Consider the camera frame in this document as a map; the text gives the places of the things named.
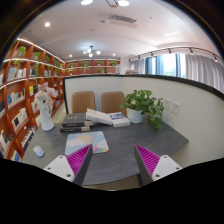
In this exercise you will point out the dark hardcover book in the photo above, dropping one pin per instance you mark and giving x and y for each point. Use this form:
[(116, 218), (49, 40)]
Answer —
[(74, 129), (76, 119)]

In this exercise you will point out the left brown leather chair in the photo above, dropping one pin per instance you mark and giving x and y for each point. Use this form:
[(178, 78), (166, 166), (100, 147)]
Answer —
[(81, 101)]

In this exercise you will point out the lower dark hardcover book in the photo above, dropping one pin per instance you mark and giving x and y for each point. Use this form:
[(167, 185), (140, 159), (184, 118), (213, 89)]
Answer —
[(74, 129)]

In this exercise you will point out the left white wall socket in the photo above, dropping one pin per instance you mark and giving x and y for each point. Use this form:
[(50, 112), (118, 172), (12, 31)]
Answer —
[(166, 103)]

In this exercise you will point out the white computer mouse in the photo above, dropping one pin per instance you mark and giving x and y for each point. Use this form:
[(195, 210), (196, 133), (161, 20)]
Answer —
[(38, 151)]

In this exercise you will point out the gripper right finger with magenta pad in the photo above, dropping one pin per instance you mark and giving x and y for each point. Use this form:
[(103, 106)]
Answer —
[(153, 167)]

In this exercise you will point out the right white wall socket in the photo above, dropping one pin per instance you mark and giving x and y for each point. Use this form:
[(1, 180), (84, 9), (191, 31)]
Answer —
[(175, 107)]

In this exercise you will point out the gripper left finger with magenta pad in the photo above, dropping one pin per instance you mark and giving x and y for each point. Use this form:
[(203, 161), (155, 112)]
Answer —
[(72, 167)]

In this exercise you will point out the upper dark hardcover book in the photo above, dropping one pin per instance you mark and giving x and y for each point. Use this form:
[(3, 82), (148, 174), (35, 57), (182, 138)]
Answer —
[(76, 119)]

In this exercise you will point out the white and blue book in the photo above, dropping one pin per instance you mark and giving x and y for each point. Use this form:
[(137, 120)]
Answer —
[(119, 119)]

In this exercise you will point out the open white book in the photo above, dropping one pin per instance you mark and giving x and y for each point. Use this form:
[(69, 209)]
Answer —
[(98, 116)]

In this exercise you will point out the orange wooden bookshelf rear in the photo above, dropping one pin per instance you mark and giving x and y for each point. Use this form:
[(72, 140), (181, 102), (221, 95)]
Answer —
[(92, 66)]

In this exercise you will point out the orange wooden bookshelf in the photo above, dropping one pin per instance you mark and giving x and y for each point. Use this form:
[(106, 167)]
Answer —
[(92, 66), (25, 69)]

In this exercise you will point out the white vase with pink flowers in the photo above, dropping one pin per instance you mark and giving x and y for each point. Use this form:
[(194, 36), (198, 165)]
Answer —
[(44, 102)]

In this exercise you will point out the white wall socket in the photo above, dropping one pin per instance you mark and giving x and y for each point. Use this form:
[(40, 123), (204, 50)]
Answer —
[(175, 107), (166, 103)]

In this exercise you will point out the white curtain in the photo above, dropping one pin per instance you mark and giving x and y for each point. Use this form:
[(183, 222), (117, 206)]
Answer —
[(205, 70)]

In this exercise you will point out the ceiling chandelier lamp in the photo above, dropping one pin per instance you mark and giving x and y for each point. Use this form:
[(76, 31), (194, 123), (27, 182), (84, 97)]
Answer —
[(91, 52)]

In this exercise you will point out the ceiling air vent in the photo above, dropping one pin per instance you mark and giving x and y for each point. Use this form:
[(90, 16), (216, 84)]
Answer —
[(122, 18)]

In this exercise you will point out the brown leather chair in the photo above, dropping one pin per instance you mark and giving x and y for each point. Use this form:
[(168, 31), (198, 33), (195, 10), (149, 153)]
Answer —
[(111, 102), (81, 101)]

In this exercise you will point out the green plant in white pot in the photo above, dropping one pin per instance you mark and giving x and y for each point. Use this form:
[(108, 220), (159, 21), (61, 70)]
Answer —
[(146, 103)]

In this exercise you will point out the right brown leather chair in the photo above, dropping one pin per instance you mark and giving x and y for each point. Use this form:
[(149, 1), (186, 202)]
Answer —
[(111, 102)]

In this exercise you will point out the orange wooden bookshelf left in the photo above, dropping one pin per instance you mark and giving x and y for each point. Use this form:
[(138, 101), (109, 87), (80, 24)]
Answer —
[(25, 69)]

